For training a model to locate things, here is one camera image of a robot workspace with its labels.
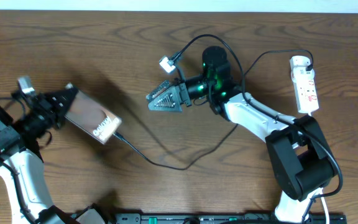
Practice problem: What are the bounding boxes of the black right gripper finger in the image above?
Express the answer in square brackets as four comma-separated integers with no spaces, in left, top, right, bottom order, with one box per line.
[145,80,170,101]
[148,86,182,112]

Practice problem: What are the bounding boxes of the smartphone with bronze back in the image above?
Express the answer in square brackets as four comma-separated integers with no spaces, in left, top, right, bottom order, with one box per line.
[65,90,122,144]

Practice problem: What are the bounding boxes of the black charging cable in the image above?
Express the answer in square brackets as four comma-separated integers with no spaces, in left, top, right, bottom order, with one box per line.
[112,49,314,171]

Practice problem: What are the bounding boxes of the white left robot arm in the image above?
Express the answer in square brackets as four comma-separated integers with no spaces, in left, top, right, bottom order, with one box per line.
[0,88,78,223]

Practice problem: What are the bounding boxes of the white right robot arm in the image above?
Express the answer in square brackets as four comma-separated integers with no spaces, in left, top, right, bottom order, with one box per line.
[146,46,341,223]

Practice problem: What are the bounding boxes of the white USB charger adapter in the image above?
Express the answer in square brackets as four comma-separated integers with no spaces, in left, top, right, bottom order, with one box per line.
[290,55,313,71]

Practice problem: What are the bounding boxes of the white power strip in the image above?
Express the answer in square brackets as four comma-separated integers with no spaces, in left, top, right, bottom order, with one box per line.
[291,66,319,114]

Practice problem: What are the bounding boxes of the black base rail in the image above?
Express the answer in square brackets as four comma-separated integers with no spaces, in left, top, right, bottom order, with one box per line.
[70,203,347,224]

